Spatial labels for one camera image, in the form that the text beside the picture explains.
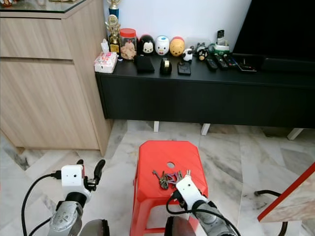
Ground keys with purple ring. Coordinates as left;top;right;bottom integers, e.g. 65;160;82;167
167;171;184;188

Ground silver key bunch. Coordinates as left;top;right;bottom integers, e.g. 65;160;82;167
153;170;171;190

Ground silver robot left leg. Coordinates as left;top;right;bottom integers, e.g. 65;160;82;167
79;220;110;236

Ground red plastic stool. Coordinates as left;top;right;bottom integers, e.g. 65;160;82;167
130;140;209;236

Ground light wooden cabinet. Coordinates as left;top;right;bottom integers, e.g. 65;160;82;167
0;0;113;157

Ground black metal table leg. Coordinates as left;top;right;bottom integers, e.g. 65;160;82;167
254;189;289;236

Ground black TV console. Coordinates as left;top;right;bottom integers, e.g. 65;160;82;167
96;54;315;129

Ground pink tissue pack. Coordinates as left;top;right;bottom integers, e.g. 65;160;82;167
94;40;118;74

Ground black wallet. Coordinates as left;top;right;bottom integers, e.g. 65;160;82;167
134;56;156;74

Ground marble table with red edge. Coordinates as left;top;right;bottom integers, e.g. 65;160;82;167
257;162;315;223

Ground black tape dispenser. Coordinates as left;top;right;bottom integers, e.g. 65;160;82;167
160;58;173;76

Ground clear jar with red lid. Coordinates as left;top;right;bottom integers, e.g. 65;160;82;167
119;28;137;60

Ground black egg-shaped toy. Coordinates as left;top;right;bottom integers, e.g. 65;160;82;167
138;34;155;56

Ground gold and blue trophy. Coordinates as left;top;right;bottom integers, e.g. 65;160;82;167
107;0;123;54

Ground white egg-shaped toy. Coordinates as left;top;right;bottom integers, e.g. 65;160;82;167
155;35;170;56

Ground black remote control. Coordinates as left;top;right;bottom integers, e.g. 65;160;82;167
204;57;219;71
223;55;238;67
214;54;230;69

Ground small panda figure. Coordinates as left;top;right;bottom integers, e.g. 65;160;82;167
183;47;194;62

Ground yellow egg-shaped toy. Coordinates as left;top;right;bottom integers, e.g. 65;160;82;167
169;36;186;57

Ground small dark figure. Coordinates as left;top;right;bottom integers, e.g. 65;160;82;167
195;43;208;61

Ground black flat device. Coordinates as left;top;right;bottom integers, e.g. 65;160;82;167
232;54;265;73

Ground green phone base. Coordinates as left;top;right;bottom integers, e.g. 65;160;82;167
209;42;230;54

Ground black television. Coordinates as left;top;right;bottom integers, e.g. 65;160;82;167
232;0;315;73

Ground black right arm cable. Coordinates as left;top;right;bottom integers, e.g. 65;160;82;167
166;196;239;236

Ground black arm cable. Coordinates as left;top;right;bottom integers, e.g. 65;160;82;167
22;171;63;236
166;196;239;236

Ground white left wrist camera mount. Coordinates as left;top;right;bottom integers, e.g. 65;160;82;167
61;165;85;189

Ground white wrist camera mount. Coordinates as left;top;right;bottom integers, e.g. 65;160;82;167
175;176;208;207
61;165;85;189

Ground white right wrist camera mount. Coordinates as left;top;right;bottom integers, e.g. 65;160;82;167
175;176;208;207

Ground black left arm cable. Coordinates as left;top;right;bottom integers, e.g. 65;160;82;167
22;171;63;236

